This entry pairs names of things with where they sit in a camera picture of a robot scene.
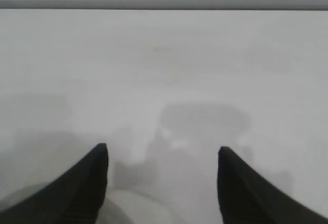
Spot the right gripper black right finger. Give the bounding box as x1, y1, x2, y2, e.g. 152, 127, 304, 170
217, 146, 328, 224

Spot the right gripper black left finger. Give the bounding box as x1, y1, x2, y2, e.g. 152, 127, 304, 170
0, 143, 109, 224

